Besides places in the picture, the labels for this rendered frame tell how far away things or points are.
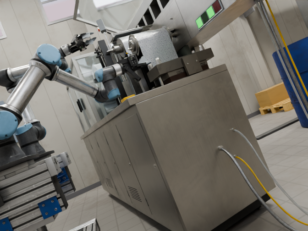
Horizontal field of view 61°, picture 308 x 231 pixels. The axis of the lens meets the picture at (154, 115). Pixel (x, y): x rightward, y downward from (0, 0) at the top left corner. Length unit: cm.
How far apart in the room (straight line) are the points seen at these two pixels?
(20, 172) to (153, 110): 70
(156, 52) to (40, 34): 380
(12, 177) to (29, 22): 430
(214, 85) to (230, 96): 12
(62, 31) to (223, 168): 435
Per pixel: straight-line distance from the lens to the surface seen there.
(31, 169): 139
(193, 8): 172
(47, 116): 498
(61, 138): 492
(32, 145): 190
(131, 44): 177
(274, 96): 537
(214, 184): 150
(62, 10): 546
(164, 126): 136
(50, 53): 145
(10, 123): 130
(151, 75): 158
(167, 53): 178
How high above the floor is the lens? 76
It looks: level
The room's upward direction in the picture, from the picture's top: 22 degrees counter-clockwise
